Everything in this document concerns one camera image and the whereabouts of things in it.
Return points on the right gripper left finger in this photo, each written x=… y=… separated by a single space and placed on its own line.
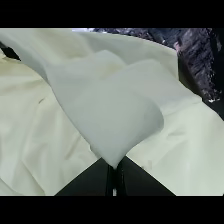
x=90 y=181

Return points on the cream shirt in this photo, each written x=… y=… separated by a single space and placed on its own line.
x=100 y=106

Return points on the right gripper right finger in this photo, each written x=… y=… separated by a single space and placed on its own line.
x=140 y=181

